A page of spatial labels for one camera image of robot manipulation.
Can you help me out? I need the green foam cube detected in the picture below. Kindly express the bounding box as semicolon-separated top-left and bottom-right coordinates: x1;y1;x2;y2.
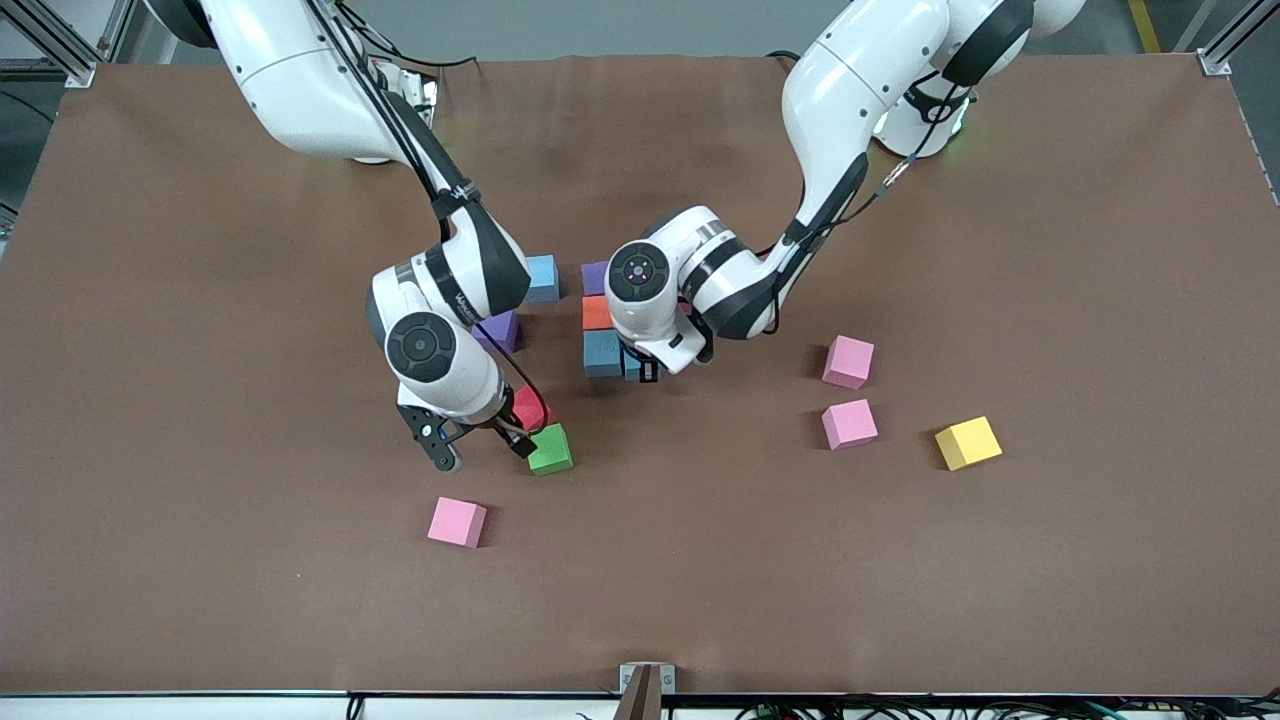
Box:
527;423;575;476

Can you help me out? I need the red foam cube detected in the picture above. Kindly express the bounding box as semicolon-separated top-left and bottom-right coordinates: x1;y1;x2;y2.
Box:
512;385;553;433

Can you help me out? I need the pink foam cube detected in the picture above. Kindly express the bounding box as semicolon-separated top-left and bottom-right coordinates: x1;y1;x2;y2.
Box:
427;497;489;549
822;335;876;391
821;398;880;451

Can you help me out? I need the yellow foam cube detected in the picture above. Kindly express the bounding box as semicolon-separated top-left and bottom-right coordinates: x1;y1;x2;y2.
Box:
935;416;1004;472

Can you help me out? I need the brown table mat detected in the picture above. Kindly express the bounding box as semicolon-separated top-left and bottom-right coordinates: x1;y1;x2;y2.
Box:
0;50;1280;698

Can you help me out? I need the silver base connector plate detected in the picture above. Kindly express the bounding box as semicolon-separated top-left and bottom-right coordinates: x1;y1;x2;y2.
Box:
385;62;441;126

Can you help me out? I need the silver table edge bracket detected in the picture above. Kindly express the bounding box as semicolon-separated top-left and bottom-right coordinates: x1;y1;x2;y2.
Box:
618;662;677;720

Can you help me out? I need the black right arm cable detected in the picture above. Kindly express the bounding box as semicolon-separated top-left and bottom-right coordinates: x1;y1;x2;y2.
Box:
305;0;549;431

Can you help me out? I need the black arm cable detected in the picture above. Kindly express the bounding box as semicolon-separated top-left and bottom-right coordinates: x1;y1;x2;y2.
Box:
770;80;976;336
305;0;549;431

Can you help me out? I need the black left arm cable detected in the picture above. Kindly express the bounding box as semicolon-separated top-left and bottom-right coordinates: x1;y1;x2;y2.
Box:
770;80;976;336

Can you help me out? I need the aluminium frame post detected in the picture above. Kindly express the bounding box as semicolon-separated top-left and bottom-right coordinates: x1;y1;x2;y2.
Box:
0;0;98;89
1195;0;1280;78

